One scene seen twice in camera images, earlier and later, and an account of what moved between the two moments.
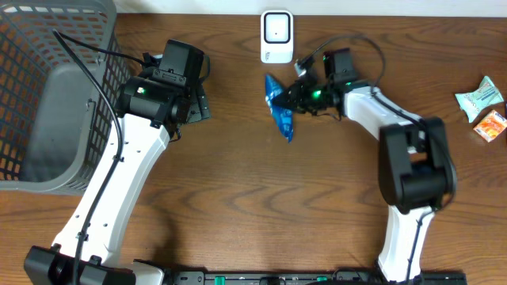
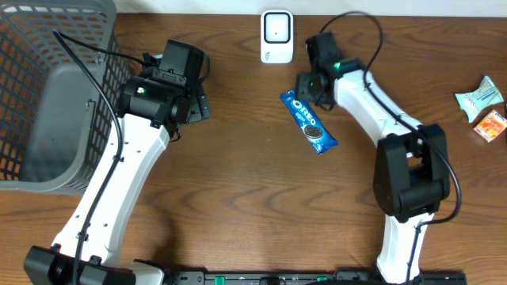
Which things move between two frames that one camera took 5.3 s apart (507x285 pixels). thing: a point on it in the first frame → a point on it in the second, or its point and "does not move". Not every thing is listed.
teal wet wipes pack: x=472 y=103 does not move
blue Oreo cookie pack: x=283 y=117 → x=309 y=122
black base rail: x=309 y=278 does not move
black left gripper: x=200 y=107 does not move
